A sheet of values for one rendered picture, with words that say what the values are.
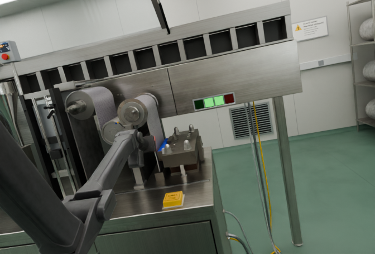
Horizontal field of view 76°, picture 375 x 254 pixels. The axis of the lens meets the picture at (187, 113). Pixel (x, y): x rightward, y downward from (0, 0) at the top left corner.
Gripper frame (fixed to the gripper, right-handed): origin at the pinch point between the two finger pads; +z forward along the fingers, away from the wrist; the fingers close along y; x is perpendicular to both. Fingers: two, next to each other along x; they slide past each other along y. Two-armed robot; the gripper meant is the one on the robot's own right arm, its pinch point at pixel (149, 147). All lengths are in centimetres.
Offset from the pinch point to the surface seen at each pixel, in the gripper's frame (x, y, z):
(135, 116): 15.3, -4.3, -2.4
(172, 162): -7.4, 8.1, 7.7
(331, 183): -38, 132, 168
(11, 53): 54, -57, -18
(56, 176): -5.9, -44.6, -2.6
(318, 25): 170, 199, 217
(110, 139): 8.5, -20.6, 4.1
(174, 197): -23.1, 10.7, -7.8
